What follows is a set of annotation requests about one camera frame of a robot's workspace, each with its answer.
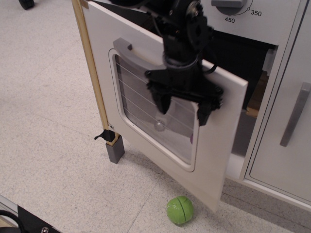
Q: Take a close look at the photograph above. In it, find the white salt shaker toy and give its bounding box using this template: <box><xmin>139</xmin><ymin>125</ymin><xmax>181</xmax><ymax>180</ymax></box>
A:
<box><xmin>154</xmin><ymin>121</ymin><xmax>166</xmax><ymax>132</ymax></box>

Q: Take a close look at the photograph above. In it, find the white toy oven door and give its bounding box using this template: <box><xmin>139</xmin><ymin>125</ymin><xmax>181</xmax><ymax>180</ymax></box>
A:
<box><xmin>82</xmin><ymin>1</ymin><xmax>247</xmax><ymax>211</ymax></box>

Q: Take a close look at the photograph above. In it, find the green toy cabbage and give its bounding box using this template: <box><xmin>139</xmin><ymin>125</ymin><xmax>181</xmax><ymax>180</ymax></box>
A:
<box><xmin>166</xmin><ymin>196</ymin><xmax>194</xmax><ymax>225</ymax></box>

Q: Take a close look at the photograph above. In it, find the grey cabinet leg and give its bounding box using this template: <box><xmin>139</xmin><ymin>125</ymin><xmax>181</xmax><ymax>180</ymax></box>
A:
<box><xmin>106</xmin><ymin>136</ymin><xmax>125</xmax><ymax>164</ymax></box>

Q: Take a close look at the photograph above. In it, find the black caster wheel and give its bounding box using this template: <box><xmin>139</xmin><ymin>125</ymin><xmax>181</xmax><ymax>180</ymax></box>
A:
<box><xmin>19</xmin><ymin>0</ymin><xmax>35</xmax><ymax>10</ymax></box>

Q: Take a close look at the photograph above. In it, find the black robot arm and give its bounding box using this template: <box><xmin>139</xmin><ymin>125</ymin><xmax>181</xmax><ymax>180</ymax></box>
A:
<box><xmin>112</xmin><ymin>0</ymin><xmax>224</xmax><ymax>126</ymax></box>

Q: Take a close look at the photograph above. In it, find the white toy kitchen cabinet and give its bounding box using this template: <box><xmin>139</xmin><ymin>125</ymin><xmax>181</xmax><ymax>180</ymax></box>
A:
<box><xmin>72</xmin><ymin>0</ymin><xmax>311</xmax><ymax>211</ymax></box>

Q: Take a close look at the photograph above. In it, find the grey oven temperature knob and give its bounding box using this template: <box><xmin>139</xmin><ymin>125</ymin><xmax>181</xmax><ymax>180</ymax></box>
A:
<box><xmin>211</xmin><ymin>0</ymin><xmax>247</xmax><ymax>15</ymax></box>

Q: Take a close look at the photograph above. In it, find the white cupboard door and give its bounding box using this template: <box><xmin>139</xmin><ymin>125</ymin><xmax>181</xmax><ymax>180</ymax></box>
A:
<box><xmin>249</xmin><ymin>4</ymin><xmax>311</xmax><ymax>204</ymax></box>

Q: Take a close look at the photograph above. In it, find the grey metal door handle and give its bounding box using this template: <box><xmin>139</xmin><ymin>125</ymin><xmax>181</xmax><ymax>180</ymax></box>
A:
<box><xmin>280</xmin><ymin>82</ymin><xmax>311</xmax><ymax>147</ymax></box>

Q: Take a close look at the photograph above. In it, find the black cable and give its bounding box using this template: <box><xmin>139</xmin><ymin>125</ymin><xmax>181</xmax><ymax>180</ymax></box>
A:
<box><xmin>203</xmin><ymin>43</ymin><xmax>219</xmax><ymax>74</ymax></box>

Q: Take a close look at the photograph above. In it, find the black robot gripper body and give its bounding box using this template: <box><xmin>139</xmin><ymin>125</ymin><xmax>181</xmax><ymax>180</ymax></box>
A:
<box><xmin>145</xmin><ymin>57</ymin><xmax>224</xmax><ymax>104</ymax></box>

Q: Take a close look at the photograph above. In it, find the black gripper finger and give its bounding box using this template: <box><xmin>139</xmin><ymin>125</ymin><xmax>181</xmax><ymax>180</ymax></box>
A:
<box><xmin>197</xmin><ymin>99</ymin><xmax>222</xmax><ymax>126</ymax></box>
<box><xmin>149</xmin><ymin>87</ymin><xmax>172</xmax><ymax>114</ymax></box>

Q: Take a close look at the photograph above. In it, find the black metal base plate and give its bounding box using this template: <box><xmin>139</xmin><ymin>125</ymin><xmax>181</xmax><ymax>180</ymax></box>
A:
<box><xmin>17</xmin><ymin>206</ymin><xmax>60</xmax><ymax>233</ymax></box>

